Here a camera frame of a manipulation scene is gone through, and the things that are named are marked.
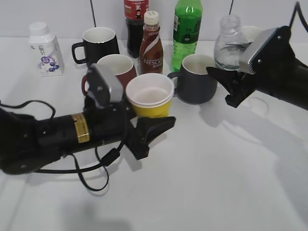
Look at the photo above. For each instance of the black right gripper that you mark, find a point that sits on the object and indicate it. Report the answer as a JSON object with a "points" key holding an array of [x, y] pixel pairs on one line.
{"points": [[239, 85]]}

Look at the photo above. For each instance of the brown Nescafe coffee bottle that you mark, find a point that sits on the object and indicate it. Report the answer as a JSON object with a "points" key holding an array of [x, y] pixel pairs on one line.
{"points": [[151, 51]]}

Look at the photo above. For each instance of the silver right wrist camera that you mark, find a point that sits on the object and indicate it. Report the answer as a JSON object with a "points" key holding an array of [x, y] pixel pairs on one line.
{"points": [[265, 49]]}

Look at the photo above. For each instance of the black ceramic mug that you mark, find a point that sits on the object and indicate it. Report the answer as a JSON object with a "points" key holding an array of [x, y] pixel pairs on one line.
{"points": [[97, 43]]}

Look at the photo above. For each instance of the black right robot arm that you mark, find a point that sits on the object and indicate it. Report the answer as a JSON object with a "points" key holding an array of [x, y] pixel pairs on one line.
{"points": [[285, 79]]}

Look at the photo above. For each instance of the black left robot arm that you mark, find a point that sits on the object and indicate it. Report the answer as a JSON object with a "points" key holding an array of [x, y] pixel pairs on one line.
{"points": [[27, 145]]}

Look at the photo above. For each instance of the white ceramic mug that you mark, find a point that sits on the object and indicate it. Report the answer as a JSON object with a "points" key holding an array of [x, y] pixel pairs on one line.
{"points": [[251, 32]]}

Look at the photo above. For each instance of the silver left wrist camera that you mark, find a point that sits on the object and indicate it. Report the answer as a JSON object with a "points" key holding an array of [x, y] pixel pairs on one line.
{"points": [[104, 86]]}

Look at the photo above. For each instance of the clear water bottle green label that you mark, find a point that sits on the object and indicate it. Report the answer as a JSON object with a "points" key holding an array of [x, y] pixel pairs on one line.
{"points": [[230, 43]]}

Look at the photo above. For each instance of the dark cola bottle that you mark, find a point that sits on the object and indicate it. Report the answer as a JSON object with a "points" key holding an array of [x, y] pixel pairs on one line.
{"points": [[134, 14]]}

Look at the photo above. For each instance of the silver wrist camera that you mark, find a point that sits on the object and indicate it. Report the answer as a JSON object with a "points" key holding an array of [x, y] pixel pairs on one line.
{"points": [[104, 86], [265, 49]]}

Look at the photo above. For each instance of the white yogurt carton bottle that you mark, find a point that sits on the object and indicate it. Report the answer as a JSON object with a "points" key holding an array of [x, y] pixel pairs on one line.
{"points": [[45, 50]]}

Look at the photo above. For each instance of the yellow paper cup stack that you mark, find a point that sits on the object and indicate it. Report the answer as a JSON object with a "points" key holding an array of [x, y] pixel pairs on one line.
{"points": [[150, 95]]}

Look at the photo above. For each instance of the dark grey ceramic mug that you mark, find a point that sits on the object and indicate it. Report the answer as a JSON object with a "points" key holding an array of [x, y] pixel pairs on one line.
{"points": [[193, 84]]}

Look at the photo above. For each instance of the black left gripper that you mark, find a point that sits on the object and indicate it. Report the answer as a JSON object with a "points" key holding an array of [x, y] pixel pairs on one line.
{"points": [[112, 124]]}

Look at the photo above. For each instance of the red-brown ceramic mug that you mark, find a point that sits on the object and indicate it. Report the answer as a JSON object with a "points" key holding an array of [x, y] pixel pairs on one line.
{"points": [[121, 66]]}

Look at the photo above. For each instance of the green soda bottle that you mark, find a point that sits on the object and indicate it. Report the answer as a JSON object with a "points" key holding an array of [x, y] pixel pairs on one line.
{"points": [[187, 22]]}

